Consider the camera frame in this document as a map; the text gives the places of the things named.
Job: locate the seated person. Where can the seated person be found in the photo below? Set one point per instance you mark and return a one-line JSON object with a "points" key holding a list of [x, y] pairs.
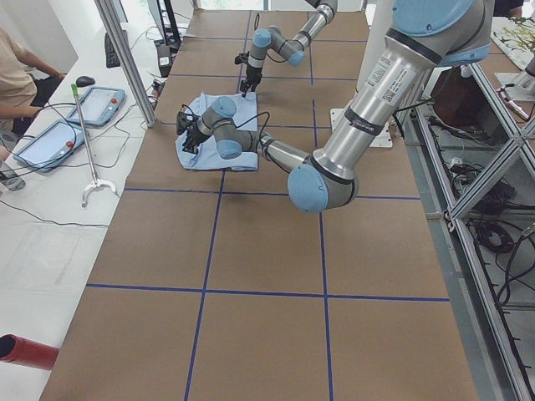
{"points": [[27, 83]]}

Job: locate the red cylinder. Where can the red cylinder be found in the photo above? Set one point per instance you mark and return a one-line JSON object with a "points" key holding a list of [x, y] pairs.
{"points": [[27, 353]]}

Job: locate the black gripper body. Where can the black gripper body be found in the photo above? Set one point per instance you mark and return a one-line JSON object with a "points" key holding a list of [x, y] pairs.
{"points": [[193, 134], [252, 73]]}

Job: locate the aluminium side frame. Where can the aluminium side frame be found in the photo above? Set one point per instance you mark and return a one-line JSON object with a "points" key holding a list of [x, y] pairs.
{"points": [[471, 135]]}

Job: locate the grabber stick with green handle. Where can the grabber stick with green handle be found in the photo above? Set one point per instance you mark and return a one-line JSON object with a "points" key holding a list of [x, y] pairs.
{"points": [[96, 183]]}

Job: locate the far blue teach pendant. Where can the far blue teach pendant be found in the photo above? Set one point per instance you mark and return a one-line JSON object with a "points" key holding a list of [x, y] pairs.
{"points": [[99, 104]]}

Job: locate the aluminium frame post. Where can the aluminium frame post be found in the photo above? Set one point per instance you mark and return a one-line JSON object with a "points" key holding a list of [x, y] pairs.
{"points": [[113, 27]]}

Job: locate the blue teach pendant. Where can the blue teach pendant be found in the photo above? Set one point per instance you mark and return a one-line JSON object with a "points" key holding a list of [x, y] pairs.
{"points": [[49, 149], [99, 104]]}

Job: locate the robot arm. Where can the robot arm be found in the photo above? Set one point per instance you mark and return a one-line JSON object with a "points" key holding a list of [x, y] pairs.
{"points": [[290, 50], [422, 35]]}

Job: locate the black computer mouse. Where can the black computer mouse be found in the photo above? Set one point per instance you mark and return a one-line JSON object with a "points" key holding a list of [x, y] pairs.
{"points": [[84, 81]]}

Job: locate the black keyboard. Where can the black keyboard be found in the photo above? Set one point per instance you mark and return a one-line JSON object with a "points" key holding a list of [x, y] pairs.
{"points": [[111, 57]]}

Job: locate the light blue t-shirt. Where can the light blue t-shirt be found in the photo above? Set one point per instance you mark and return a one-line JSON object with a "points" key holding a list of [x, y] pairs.
{"points": [[214, 154]]}

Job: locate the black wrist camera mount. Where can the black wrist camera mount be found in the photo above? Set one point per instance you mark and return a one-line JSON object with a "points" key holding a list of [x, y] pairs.
{"points": [[241, 58], [184, 121]]}

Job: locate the near blue teach pendant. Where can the near blue teach pendant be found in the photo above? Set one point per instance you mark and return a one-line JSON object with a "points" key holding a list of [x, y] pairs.
{"points": [[49, 149]]}

